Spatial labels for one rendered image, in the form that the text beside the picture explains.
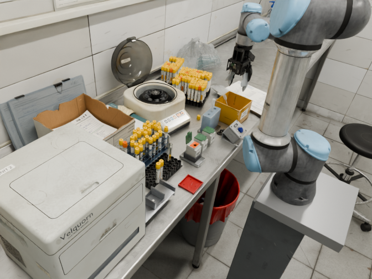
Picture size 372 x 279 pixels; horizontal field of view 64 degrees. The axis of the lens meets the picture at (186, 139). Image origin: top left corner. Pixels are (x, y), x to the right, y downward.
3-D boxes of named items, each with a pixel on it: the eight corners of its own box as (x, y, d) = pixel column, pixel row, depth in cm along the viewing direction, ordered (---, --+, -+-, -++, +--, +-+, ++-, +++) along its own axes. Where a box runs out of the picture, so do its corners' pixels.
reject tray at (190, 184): (193, 194, 105) (193, 192, 105) (177, 185, 108) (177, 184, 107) (203, 183, 110) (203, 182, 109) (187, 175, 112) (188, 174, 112)
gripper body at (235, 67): (225, 71, 128) (230, 44, 120) (234, 66, 133) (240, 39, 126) (240, 77, 124) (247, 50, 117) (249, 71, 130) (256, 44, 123)
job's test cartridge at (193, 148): (194, 161, 117) (196, 149, 113) (184, 156, 119) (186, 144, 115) (200, 156, 119) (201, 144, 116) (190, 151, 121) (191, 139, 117)
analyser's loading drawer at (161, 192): (135, 236, 88) (134, 226, 84) (118, 225, 90) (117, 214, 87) (175, 195, 102) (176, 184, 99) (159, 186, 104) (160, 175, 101)
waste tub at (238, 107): (235, 129, 139) (239, 111, 133) (211, 118, 145) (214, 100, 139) (248, 117, 148) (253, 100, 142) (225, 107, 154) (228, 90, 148)
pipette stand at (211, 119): (210, 138, 132) (213, 119, 126) (196, 132, 135) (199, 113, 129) (220, 127, 139) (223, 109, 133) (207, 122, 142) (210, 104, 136)
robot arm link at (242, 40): (242, 29, 123) (260, 34, 120) (240, 40, 126) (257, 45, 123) (233, 32, 118) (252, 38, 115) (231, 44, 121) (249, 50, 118)
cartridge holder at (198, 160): (197, 168, 116) (199, 161, 114) (179, 158, 120) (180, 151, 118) (205, 160, 120) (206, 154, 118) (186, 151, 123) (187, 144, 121)
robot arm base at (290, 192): (321, 189, 107) (331, 169, 101) (302, 213, 98) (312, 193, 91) (283, 168, 114) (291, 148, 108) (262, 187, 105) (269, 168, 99)
